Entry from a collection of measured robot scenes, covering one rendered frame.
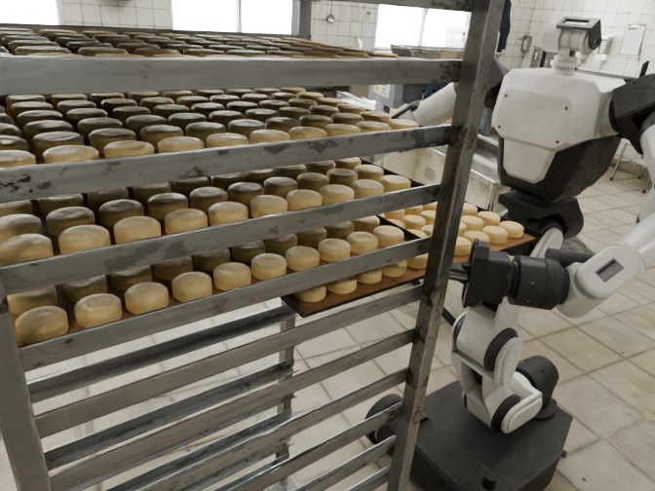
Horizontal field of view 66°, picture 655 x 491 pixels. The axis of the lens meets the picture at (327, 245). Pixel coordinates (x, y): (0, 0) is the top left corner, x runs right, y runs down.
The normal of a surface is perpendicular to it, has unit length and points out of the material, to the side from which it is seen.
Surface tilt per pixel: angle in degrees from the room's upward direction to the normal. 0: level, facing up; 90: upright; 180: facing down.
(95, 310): 0
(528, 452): 0
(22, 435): 90
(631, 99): 52
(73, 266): 90
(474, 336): 75
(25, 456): 90
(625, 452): 0
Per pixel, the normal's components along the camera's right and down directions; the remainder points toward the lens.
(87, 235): 0.07, -0.90
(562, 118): -0.81, 0.22
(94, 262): 0.58, 0.39
